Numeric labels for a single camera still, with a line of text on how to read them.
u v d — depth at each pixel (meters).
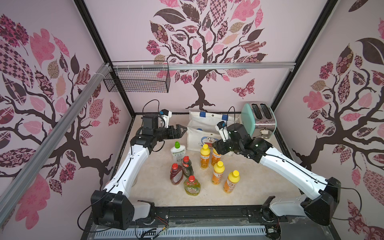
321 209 0.38
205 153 0.76
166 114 0.69
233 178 0.66
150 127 0.59
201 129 0.81
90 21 0.72
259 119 0.92
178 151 0.83
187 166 0.76
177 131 0.67
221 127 0.65
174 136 0.67
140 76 0.95
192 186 0.72
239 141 0.55
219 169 0.70
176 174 0.75
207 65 0.94
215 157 0.80
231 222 0.72
